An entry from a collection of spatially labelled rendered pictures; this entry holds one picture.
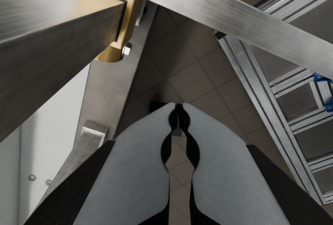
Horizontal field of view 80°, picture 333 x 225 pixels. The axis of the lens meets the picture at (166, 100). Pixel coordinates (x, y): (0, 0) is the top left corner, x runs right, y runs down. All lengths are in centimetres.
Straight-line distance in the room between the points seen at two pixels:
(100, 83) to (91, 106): 6
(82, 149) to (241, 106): 102
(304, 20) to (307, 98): 36
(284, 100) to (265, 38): 85
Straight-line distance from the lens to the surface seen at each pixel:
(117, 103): 39
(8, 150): 66
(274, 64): 96
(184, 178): 163
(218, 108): 124
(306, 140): 126
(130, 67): 35
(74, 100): 52
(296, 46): 24
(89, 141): 40
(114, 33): 19
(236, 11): 21
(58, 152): 66
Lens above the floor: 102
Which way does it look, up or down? 60 degrees down
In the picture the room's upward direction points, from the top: 175 degrees counter-clockwise
